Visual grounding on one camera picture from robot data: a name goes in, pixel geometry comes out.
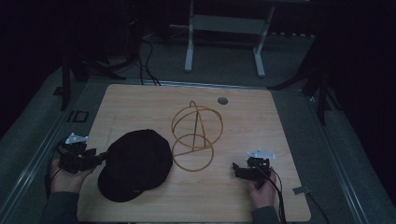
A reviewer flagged black cap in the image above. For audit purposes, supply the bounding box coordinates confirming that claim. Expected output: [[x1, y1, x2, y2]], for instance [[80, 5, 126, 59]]
[[97, 129, 174, 203]]

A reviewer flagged white metal table frame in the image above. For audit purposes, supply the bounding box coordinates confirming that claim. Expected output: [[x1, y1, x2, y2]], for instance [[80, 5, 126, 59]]
[[184, 0, 276, 78]]

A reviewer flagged black stand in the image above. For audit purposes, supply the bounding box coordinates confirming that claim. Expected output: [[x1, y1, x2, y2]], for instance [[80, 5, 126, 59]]
[[52, 18, 141, 111], [267, 34, 342, 126]]

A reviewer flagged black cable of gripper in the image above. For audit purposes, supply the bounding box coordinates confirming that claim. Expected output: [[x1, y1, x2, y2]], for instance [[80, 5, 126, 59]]
[[44, 138, 68, 200], [253, 158, 288, 224]]

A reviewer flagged person's left hand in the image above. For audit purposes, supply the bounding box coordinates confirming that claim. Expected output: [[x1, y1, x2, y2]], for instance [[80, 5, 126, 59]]
[[49, 157, 93, 194]]

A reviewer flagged black floor cable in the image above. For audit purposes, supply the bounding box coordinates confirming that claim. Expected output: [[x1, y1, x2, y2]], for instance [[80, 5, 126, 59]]
[[136, 38, 163, 87]]

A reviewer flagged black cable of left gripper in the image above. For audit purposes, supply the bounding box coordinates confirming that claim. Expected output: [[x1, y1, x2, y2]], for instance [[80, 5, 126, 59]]
[[44, 138, 68, 200]]

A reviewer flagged grey tape piece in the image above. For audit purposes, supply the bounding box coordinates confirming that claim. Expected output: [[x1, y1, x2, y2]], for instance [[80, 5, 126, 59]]
[[292, 186, 312, 196]]

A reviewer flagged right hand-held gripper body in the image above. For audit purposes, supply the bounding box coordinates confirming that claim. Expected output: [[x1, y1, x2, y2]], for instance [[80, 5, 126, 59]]
[[236, 147, 276, 182]]

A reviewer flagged gold wire hat stand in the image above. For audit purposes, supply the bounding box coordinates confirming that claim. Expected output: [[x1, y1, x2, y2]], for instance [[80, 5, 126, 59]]
[[171, 100, 224, 173]]

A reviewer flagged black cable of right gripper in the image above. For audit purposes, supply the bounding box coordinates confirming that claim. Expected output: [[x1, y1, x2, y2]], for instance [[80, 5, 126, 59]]
[[253, 158, 288, 224]]

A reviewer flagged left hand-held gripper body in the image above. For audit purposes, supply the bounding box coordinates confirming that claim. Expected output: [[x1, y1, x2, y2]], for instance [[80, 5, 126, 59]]
[[58, 133, 98, 175]]

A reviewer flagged person's right hand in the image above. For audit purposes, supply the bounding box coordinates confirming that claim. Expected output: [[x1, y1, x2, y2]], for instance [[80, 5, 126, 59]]
[[246, 167, 278, 210]]

